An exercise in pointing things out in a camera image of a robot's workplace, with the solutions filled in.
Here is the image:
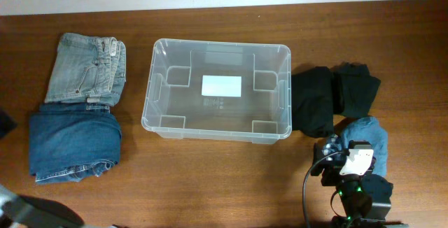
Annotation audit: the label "dark blue jeans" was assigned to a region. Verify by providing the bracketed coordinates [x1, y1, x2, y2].
[29, 103, 122, 185]

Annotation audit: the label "light blue jeans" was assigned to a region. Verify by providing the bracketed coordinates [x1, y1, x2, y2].
[45, 33, 127, 106]

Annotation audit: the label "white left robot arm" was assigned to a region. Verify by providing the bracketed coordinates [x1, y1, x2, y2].
[1, 104, 122, 227]

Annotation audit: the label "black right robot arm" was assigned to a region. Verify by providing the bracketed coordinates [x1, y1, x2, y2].
[302, 141, 409, 227]

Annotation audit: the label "blue folded cloth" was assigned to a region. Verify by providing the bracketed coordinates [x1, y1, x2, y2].
[322, 116, 388, 177]

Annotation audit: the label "black folded garment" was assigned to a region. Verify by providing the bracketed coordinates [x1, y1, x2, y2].
[291, 63, 381, 138]

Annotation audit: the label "white label in bin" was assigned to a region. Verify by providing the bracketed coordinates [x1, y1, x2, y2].
[201, 76, 242, 97]

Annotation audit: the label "clear plastic storage bin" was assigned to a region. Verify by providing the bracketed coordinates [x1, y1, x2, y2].
[141, 38, 292, 144]

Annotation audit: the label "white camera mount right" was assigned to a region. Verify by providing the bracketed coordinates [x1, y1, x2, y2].
[339, 141, 374, 176]

